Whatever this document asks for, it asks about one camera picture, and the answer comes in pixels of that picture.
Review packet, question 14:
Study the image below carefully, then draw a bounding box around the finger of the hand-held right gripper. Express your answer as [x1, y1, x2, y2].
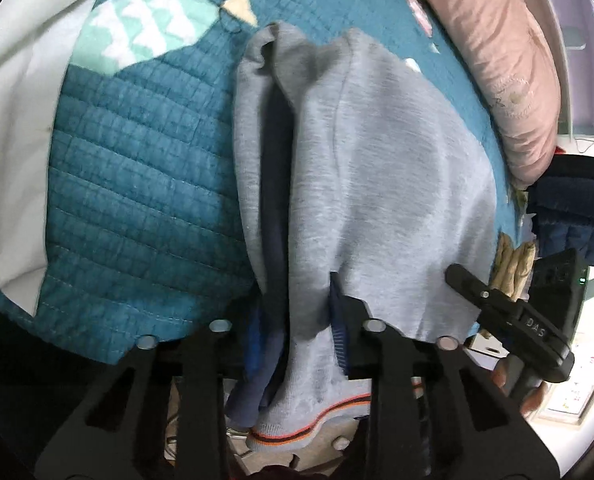
[444, 263, 504, 314]

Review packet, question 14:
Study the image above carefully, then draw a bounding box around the white sheet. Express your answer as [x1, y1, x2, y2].
[0, 0, 103, 317]

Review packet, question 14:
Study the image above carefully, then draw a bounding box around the teal quilted blanket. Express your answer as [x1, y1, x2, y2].
[0, 0, 528, 365]

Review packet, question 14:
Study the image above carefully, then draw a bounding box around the pink pillow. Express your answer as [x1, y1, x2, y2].
[391, 0, 564, 187]

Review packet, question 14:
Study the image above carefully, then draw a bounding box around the person's right hand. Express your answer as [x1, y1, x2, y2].
[492, 357, 546, 419]

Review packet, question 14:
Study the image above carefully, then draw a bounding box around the white shelf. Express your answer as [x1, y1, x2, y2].
[529, 0, 594, 142]

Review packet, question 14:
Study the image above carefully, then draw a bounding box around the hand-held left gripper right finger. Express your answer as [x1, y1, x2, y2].
[329, 272, 560, 480]

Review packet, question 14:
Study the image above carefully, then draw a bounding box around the navy puffer jacket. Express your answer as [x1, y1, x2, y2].
[526, 155, 594, 267]

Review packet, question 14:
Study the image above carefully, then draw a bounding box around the grey and navy sweatshirt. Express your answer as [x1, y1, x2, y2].
[224, 21, 500, 453]

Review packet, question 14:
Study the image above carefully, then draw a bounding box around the white printed box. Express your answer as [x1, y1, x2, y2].
[537, 340, 594, 427]

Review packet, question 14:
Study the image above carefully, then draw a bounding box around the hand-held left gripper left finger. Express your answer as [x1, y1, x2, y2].
[34, 305, 273, 480]

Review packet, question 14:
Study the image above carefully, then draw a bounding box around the beige cloth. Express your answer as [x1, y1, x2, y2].
[492, 234, 536, 301]

